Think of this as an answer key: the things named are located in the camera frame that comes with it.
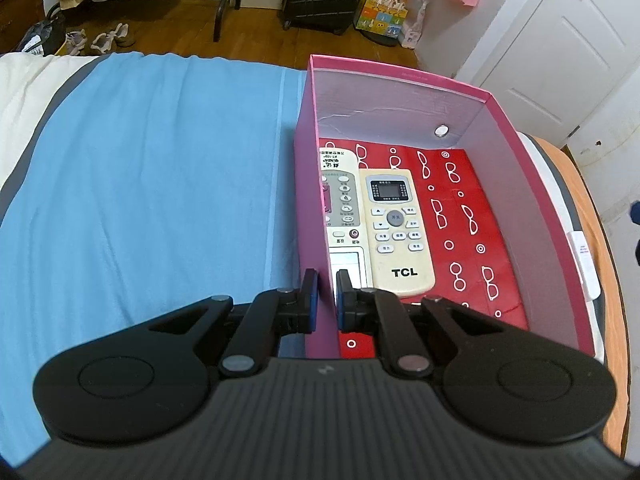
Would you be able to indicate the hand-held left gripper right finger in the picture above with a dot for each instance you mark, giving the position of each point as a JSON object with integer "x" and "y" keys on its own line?
{"x": 342, "y": 305}

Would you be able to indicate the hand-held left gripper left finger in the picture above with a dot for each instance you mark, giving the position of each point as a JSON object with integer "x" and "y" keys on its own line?
{"x": 312, "y": 300}

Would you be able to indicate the pink cardboard box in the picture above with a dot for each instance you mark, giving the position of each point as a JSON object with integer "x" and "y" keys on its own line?
{"x": 525, "y": 185}

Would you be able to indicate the cream remote control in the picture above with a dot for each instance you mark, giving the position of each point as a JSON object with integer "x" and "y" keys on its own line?
{"x": 400, "y": 260}

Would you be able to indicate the white remote control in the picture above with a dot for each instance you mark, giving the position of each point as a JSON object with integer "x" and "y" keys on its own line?
{"x": 345, "y": 195}

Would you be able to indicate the red paper with glasses print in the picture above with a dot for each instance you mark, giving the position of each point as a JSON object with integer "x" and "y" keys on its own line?
{"x": 450, "y": 220}

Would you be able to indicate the blue blanket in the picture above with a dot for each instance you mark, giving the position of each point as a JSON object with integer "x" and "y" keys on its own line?
{"x": 150, "y": 185}

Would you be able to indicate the white fabric tag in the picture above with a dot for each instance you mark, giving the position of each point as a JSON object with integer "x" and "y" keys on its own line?
{"x": 585, "y": 265}

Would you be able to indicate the colourful cartoon box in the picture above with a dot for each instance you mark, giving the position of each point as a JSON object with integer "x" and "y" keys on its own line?
{"x": 382, "y": 17}

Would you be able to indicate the translucent plastic bag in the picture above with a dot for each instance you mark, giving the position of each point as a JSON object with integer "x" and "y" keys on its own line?
{"x": 417, "y": 20}

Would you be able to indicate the black metal rack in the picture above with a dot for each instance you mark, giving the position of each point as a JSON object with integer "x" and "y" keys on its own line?
{"x": 225, "y": 5}

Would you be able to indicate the pair of beige shoes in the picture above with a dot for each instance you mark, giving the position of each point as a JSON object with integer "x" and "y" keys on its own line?
{"x": 112, "y": 37}

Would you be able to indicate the white door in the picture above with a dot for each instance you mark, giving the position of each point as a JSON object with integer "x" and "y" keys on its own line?
{"x": 565, "y": 60}

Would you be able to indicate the grey shoe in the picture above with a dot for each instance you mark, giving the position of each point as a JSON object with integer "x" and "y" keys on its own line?
{"x": 76, "y": 42}

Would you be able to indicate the black bag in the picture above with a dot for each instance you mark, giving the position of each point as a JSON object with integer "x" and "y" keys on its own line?
{"x": 45, "y": 37}

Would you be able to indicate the wooden cabinet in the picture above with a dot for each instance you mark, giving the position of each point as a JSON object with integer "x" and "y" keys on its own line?
{"x": 20, "y": 15}

